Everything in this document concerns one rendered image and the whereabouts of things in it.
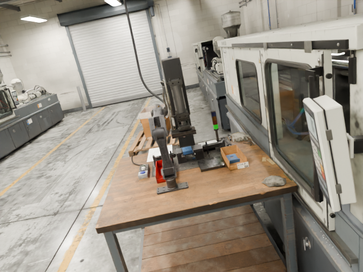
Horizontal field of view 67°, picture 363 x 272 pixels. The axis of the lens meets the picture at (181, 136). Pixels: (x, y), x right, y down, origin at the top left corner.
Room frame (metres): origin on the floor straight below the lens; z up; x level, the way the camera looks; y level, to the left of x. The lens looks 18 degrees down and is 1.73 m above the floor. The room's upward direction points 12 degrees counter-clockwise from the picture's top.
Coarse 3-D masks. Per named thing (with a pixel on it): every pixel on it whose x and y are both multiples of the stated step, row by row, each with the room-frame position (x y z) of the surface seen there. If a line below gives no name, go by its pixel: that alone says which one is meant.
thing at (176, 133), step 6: (180, 120) 1.91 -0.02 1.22; (186, 120) 2.05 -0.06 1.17; (180, 126) 1.88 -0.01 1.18; (186, 126) 1.87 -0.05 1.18; (192, 126) 1.96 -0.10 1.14; (174, 132) 1.90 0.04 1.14; (180, 132) 1.88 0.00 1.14; (186, 132) 1.88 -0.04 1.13; (192, 132) 1.88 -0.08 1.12; (174, 138) 1.87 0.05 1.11
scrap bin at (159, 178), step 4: (160, 160) 1.88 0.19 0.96; (156, 164) 1.82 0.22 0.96; (160, 164) 1.88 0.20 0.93; (156, 168) 1.75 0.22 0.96; (160, 168) 1.85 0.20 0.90; (156, 172) 1.70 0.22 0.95; (160, 172) 1.79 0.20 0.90; (156, 176) 1.64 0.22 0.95; (160, 176) 1.72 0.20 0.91; (160, 180) 1.63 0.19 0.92; (164, 180) 1.63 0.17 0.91
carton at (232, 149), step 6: (222, 150) 1.80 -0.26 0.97; (228, 150) 1.85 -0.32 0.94; (234, 150) 1.85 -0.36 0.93; (240, 150) 1.73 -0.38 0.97; (222, 156) 1.82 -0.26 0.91; (240, 156) 1.74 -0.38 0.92; (228, 162) 1.60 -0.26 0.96; (240, 162) 1.68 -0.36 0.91; (246, 162) 1.60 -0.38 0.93; (228, 168) 1.63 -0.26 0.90; (234, 168) 1.60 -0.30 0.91
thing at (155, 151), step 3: (168, 147) 2.27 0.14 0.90; (171, 147) 2.26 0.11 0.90; (150, 150) 2.30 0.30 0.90; (153, 150) 2.28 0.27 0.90; (156, 150) 2.27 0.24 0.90; (159, 150) 2.25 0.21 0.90; (168, 150) 2.21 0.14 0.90; (171, 150) 2.19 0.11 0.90; (150, 153) 2.22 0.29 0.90; (153, 153) 2.20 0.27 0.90; (156, 153) 2.19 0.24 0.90; (159, 153) 2.18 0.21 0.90; (150, 156) 2.15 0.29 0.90; (147, 159) 2.09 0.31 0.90; (150, 159) 2.08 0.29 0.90
